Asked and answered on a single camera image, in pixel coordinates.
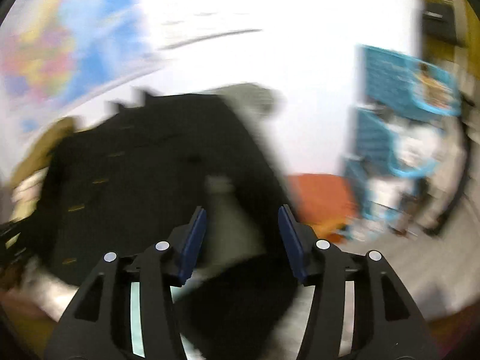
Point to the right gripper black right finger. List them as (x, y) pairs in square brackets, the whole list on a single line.
[(387, 322)]

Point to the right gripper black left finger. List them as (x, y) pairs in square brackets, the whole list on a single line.
[(124, 309)]

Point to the black coat with gold buttons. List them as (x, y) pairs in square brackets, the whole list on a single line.
[(128, 182)]

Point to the orange cloth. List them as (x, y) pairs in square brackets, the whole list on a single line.
[(322, 201)]

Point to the lower teal plastic basket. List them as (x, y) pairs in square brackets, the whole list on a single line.
[(374, 155)]

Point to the teal plastic basket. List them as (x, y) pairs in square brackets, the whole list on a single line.
[(374, 155), (393, 79)]

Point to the olive mustard garment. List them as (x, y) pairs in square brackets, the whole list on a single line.
[(27, 179)]

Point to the upper teal plastic basket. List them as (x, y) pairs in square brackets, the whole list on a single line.
[(393, 79)]

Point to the colourful wall map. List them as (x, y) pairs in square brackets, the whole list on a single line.
[(56, 53)]

